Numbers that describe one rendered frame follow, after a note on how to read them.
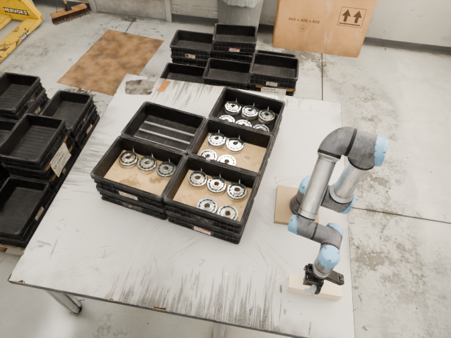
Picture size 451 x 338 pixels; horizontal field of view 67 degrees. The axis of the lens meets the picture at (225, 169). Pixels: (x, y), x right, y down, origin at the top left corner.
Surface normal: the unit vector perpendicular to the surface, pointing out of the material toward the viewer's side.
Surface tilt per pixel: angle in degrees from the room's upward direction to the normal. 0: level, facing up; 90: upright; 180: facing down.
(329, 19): 77
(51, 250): 0
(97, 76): 0
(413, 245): 0
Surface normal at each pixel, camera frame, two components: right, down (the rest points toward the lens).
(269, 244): 0.04, -0.62
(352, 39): -0.17, 0.57
